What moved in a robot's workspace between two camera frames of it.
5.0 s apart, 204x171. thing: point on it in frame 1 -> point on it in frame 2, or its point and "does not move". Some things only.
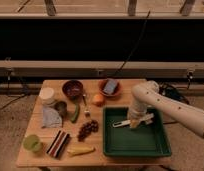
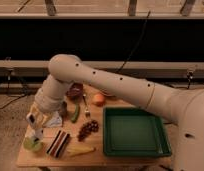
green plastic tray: (149, 140) does not move
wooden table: (65, 127) does not move
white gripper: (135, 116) -> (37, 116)
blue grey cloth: (51, 118) does not move
